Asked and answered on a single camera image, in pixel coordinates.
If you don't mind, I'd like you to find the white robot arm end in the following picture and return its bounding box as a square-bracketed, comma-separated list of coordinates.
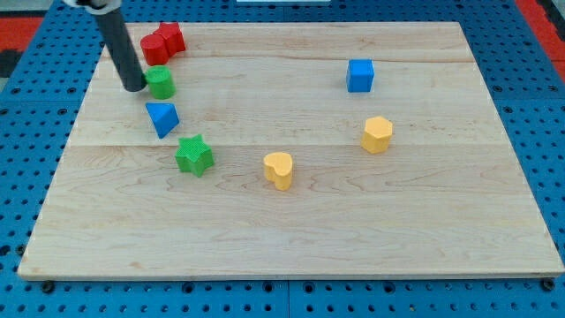
[63, 0, 122, 15]

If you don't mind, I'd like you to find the green star block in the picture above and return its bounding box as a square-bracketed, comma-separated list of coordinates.
[175, 134, 215, 178]

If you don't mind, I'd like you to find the blue cube block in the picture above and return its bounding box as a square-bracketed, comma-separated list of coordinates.
[346, 59, 374, 93]

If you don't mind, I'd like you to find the red star block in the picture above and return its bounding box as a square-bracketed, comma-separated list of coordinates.
[154, 22, 186, 57]

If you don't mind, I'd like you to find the yellow heart block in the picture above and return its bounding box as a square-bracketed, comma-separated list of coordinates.
[263, 152, 293, 191]

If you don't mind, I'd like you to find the light wooden board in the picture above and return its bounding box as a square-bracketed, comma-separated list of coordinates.
[18, 22, 564, 281]

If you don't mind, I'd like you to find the yellow hexagon block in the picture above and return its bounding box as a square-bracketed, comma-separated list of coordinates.
[361, 117, 394, 154]

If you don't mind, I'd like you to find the blue triangular prism block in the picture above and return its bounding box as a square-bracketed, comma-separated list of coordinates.
[146, 102, 179, 139]

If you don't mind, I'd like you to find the green cylinder block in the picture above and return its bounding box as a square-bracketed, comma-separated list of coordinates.
[145, 65, 177, 100]

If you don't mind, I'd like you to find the red cylinder block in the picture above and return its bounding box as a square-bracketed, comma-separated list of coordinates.
[140, 34, 170, 66]

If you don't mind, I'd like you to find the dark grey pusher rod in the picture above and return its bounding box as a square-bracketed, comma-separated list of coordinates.
[95, 1, 147, 92]

